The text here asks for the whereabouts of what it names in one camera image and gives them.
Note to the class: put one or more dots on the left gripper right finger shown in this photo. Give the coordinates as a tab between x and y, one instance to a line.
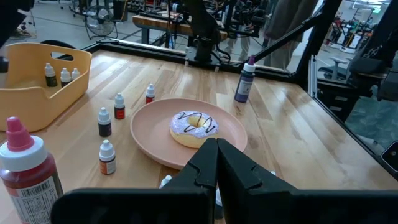
248	199

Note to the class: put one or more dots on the frosted toy donut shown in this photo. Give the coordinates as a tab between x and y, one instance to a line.
186	137

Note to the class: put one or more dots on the small black food coloring bottle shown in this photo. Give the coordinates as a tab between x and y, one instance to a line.
104	127

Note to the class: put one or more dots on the black floor fan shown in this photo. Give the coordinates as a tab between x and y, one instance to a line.
99	20

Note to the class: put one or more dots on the wooden workbench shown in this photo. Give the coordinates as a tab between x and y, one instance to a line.
155	23

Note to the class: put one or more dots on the small red food coloring bottle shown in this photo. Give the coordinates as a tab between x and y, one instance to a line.
119	112
150	99

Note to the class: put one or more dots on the grey office chair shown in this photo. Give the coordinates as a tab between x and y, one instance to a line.
334	67

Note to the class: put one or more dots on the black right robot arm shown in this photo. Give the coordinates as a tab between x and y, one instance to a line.
203	28

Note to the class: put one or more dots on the yellow plastic basket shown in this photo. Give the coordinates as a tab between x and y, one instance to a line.
31	105

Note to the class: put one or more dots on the person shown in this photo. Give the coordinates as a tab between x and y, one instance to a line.
286	31
237	46

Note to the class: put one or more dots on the small orange food coloring bottle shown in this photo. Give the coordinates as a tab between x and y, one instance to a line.
107	165

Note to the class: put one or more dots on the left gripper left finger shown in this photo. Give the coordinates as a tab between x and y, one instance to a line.
186	199

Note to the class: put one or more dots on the pink plate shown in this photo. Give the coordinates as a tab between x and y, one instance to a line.
152	133

